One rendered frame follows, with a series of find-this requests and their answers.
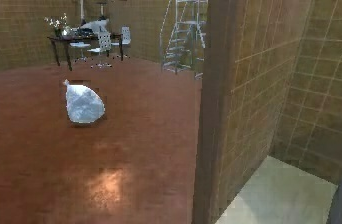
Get grey metal stepladder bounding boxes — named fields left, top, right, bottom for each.
left=159, top=0, right=209, bottom=80

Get white round stool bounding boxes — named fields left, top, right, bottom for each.
left=69, top=41, right=92, bottom=63

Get white tied garbage bag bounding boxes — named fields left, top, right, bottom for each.
left=63, top=79, right=106, bottom=125

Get white cloth bundle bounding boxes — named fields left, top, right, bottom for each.
left=79, top=18, right=111, bottom=35

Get white flowers in vase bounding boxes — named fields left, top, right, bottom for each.
left=44, top=12, right=69, bottom=38

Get white perforated chair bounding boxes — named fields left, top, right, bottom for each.
left=110, top=26, right=132, bottom=60
left=87, top=30, right=113, bottom=69

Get dark wooden dining table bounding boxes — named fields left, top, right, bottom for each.
left=47, top=32, right=125, bottom=72

